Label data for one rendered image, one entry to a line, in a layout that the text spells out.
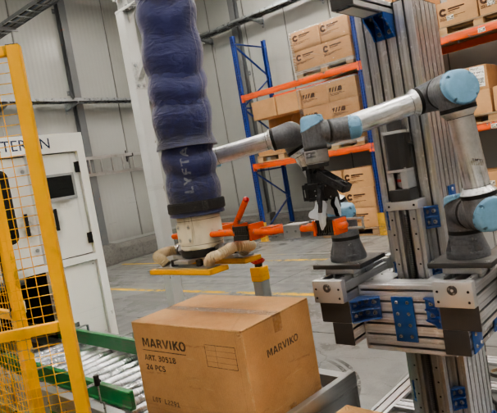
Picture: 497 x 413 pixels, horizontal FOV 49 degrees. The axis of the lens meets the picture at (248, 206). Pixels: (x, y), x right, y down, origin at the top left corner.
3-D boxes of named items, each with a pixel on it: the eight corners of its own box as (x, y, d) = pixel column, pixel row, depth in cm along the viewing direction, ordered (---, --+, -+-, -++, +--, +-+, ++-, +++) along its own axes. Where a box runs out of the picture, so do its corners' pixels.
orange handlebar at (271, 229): (152, 242, 227) (151, 233, 227) (202, 230, 250) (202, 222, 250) (343, 232, 166) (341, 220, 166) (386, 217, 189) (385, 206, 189)
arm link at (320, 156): (331, 147, 173) (317, 149, 167) (334, 161, 173) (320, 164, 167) (312, 151, 178) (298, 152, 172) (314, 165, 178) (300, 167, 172)
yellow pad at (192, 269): (149, 274, 213) (148, 262, 213) (169, 269, 221) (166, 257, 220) (210, 275, 191) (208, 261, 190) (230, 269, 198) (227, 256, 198)
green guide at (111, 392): (-23, 367, 334) (-26, 353, 334) (-6, 361, 342) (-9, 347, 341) (116, 419, 222) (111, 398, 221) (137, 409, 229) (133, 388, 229)
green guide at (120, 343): (57, 338, 372) (55, 325, 372) (71, 333, 380) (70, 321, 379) (212, 370, 260) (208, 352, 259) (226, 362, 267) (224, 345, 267)
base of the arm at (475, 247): (454, 251, 205) (451, 225, 205) (496, 250, 195) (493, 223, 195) (440, 260, 194) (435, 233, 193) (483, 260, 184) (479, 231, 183)
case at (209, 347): (148, 415, 222) (130, 321, 219) (214, 377, 252) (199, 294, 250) (261, 445, 183) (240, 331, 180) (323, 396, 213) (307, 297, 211)
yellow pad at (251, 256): (184, 265, 227) (183, 252, 227) (202, 259, 235) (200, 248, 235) (245, 264, 205) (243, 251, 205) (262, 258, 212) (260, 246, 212)
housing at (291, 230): (283, 238, 181) (281, 225, 181) (295, 235, 187) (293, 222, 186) (300, 238, 177) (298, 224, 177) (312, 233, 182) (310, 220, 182)
